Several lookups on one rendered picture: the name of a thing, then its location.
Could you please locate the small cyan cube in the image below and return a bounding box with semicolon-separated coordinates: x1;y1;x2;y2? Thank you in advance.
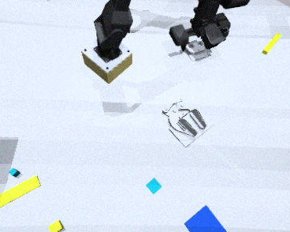
9;168;20;177

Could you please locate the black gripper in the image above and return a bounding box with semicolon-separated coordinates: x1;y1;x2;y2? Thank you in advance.
169;6;231;51

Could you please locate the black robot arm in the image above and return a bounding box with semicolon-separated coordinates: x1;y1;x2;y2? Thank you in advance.
93;0;250;63

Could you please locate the yellow flat bar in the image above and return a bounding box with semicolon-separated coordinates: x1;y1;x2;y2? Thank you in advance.
0;176;41;208
262;33;281;54

